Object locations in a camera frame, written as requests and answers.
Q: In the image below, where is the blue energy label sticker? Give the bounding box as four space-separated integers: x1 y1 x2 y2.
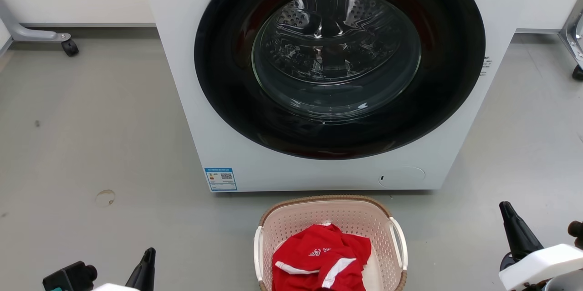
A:
205 168 238 192

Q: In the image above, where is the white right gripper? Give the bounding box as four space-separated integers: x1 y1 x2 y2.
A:
499 201 583 291

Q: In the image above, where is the white garment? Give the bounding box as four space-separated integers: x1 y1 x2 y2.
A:
363 249 384 291

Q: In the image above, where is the white front-load washing machine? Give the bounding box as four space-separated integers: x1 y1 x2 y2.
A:
137 0 545 193

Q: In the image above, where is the round black glass washer door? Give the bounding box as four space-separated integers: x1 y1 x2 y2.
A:
194 0 486 160

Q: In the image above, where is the red shirt with white stripes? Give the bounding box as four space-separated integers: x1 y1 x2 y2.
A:
272 223 372 291

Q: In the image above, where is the shiny metal leg with caster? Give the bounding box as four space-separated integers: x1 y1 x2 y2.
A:
559 0 583 81

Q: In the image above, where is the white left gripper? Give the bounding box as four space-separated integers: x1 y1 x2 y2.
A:
92 248 156 291

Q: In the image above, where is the pink perforated laundry basket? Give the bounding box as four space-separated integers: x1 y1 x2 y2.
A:
254 195 409 291

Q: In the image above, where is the grey metal leg with caster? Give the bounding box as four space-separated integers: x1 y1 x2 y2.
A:
0 0 79 57

